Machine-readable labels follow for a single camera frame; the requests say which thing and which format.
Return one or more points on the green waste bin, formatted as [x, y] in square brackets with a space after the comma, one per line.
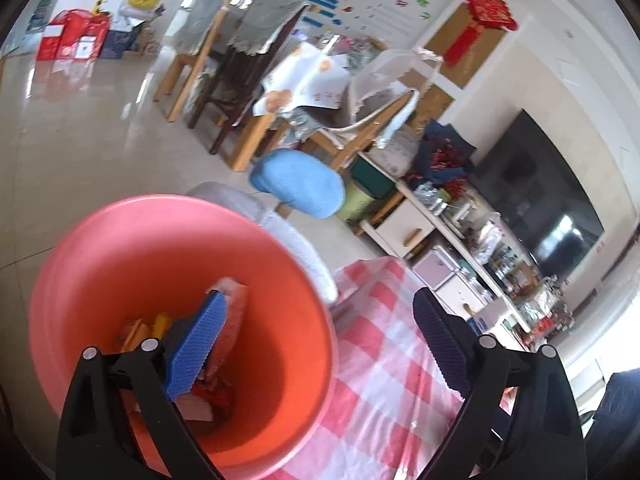
[357, 201]

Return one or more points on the pink plastic bucket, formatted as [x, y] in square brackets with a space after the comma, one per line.
[129, 272]

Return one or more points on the wooden chair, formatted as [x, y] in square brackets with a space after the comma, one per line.
[341, 136]

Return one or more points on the black television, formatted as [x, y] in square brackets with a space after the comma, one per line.
[529, 183]

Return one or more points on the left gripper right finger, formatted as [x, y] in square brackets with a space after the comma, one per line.
[478, 369]

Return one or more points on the red gift boxes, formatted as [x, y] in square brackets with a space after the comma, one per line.
[75, 34]

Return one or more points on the red chinese knot decoration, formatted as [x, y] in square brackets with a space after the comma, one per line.
[484, 14]

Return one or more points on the white cushioned chair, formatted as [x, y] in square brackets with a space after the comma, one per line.
[295, 243]

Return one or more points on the blue cushioned stool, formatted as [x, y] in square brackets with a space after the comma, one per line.
[299, 181]

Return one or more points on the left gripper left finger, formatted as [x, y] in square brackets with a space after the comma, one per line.
[160, 370]

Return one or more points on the dark flower bouquet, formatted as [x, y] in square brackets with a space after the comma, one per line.
[443, 159]

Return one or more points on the pink storage box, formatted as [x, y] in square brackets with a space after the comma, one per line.
[436, 267]

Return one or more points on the pink checkered tablecloth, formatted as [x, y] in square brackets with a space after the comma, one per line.
[391, 408]

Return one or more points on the white tv cabinet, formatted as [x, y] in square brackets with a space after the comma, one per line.
[407, 229]

